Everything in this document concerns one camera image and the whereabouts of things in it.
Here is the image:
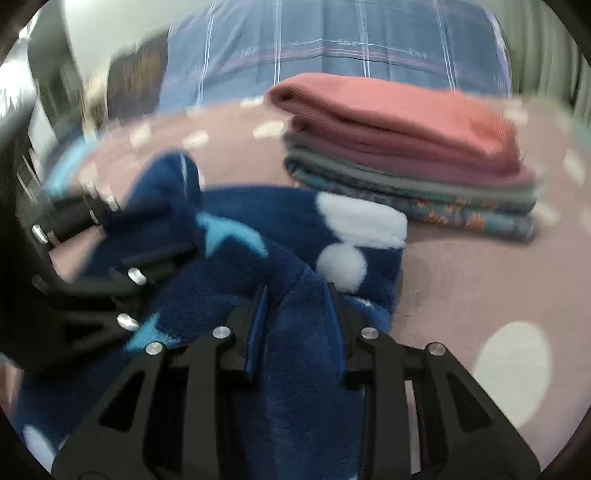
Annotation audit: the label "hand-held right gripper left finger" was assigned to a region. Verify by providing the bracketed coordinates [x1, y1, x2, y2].
[52, 285, 271, 480]

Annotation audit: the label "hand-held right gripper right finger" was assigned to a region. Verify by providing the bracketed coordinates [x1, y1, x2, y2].
[327, 281, 542, 480]

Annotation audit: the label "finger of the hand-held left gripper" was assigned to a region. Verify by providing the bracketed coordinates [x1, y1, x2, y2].
[25, 244, 200, 372]
[28, 193, 124, 250]

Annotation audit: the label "navy fleece garment white spots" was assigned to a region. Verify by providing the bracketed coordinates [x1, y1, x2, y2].
[14, 150, 409, 480]

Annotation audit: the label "pink polka dot bed sheet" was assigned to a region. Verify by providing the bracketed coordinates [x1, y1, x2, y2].
[9, 92, 591, 472]

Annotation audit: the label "dark purple patterned pillow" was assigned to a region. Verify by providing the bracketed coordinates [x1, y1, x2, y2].
[106, 34, 170, 124]

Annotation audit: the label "grey-green folded garment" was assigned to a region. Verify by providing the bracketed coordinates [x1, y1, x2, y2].
[283, 150, 539, 207]

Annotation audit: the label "teal floral folded garment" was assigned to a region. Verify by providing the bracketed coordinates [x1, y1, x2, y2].
[294, 170, 537, 243]

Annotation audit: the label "mauve folded garment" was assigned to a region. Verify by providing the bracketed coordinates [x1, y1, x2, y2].
[281, 117, 537, 188]

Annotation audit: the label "coral pink folded garment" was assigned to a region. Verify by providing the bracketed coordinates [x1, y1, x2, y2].
[266, 72, 523, 177]

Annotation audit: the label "pale pleated curtain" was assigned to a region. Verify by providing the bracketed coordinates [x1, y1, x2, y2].
[499, 0, 583, 108]

